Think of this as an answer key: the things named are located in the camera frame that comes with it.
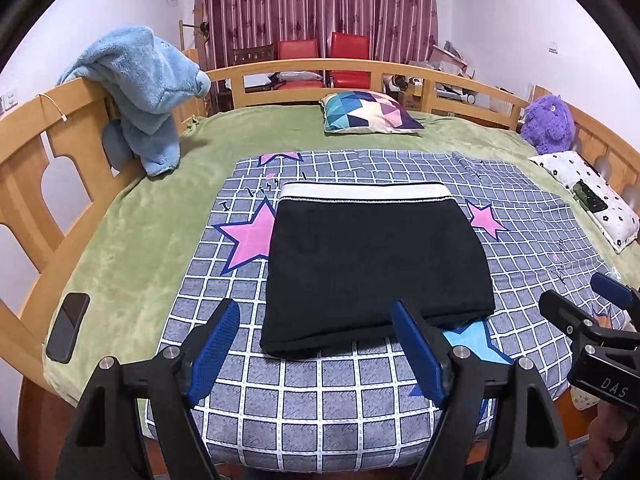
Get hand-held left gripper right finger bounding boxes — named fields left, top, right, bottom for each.
left=390, top=301, right=578, bottom=480

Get black pants with white stripe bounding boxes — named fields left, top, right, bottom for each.
left=259, top=182, right=497, bottom=360

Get white folded bedding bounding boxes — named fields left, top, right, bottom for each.
left=245, top=71, right=323, bottom=92

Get white floral pillow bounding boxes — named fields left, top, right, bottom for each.
left=529, top=151, right=640, bottom=254

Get pale dotted bed sheet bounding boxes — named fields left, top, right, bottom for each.
left=570, top=387, right=601, bottom=412

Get purple plush toy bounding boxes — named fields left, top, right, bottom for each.
left=520, top=94, right=576, bottom=156

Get person's right hand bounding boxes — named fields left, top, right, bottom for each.
left=579, top=402, right=640, bottom=480

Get white charging cable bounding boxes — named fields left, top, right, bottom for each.
left=39, top=93, right=69, bottom=122

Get geometric patterned pillow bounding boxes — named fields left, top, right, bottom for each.
left=320, top=91, right=426, bottom=135

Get green fleece blanket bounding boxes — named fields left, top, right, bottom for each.
left=42, top=105, right=640, bottom=441

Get wooden bed frame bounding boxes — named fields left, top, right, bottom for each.
left=0, top=57, right=640, bottom=480

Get maroon striped curtain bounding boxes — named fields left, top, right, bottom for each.
left=192, top=0, right=440, bottom=68

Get black smartphone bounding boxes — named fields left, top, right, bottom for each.
left=45, top=292, right=91, bottom=364

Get cardboard box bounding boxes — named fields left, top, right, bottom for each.
left=429, top=42, right=473, bottom=78

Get grey grid blanket with stars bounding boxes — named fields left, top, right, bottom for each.
left=145, top=147, right=633, bottom=476

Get pile of white household clutter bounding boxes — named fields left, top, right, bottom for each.
left=435, top=80, right=516, bottom=117

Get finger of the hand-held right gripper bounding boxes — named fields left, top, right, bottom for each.
left=539, top=289, right=608, bottom=343
left=590, top=272, right=640, bottom=328

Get dark wooden chair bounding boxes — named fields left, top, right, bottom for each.
left=232, top=44, right=277, bottom=93

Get small white appliance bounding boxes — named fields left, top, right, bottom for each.
left=390, top=74, right=422, bottom=95

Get blue fleece garment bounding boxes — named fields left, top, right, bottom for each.
left=57, top=25, right=212, bottom=177

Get red chair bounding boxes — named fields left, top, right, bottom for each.
left=276, top=39, right=322, bottom=82
left=330, top=31, right=372, bottom=90

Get wooden coat rack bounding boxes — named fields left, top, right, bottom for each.
left=179, top=4, right=213, bottom=68

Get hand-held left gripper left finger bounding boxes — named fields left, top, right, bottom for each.
left=55, top=298, right=242, bottom=480

